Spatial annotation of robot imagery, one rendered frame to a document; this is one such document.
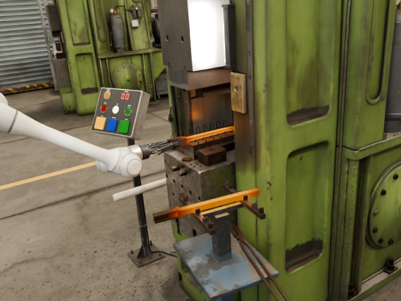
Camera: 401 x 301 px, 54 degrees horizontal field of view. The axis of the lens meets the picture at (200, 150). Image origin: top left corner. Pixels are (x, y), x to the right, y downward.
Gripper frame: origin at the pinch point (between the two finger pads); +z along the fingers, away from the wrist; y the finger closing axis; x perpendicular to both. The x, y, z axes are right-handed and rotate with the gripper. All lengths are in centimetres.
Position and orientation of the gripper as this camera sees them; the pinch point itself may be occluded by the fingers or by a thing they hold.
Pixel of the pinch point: (176, 142)
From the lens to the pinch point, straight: 200.5
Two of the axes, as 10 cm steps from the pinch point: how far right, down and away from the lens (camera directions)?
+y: 5.3, 2.7, -8.0
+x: -0.8, -9.3, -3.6
